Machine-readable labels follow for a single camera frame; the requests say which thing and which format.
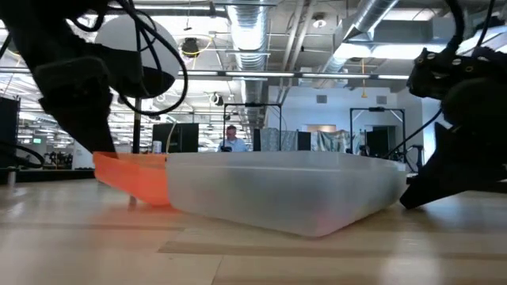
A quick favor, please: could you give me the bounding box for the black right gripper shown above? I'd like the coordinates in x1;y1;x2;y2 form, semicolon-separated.
399;49;507;210

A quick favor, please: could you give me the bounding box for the black aluminium table frame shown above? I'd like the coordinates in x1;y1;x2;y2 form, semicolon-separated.
0;168;96;184

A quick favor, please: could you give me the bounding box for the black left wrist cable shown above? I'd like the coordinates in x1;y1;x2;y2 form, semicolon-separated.
69;0;189;117

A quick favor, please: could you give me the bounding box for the white globe lamp black base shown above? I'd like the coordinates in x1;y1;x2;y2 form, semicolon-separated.
93;14;181;155

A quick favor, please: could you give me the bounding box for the black round ceiling device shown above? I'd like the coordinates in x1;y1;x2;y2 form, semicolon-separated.
181;37;200;59

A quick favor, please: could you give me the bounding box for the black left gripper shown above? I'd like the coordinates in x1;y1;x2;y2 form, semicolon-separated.
33;55;116;154

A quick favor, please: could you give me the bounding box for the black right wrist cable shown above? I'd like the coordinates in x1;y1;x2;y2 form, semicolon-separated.
443;0;498;55

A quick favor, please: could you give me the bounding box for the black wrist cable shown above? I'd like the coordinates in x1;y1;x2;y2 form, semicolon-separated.
443;0;498;55
69;0;189;117

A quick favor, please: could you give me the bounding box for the black room divider panel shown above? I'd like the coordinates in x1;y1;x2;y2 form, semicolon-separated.
0;97;21;169
152;122;200;154

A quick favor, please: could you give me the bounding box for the grey draped cloth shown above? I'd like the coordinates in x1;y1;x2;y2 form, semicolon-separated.
259;127;298;152
311;130;368;154

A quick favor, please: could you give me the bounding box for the clear supply box orange lid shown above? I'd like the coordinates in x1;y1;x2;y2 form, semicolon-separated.
93;150;409;238

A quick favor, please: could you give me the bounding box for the person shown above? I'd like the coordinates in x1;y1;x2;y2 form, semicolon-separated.
216;124;250;154

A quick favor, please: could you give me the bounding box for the black metal rig frame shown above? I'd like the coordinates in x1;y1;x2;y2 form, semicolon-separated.
223;101;284;153
349;106;407;156

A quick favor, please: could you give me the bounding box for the silver ventilation duct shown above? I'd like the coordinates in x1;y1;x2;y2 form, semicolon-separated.
226;0;271;127
320;0;399;76

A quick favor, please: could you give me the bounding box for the long ceiling light strip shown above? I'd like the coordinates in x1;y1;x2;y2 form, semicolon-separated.
177;70;411;80

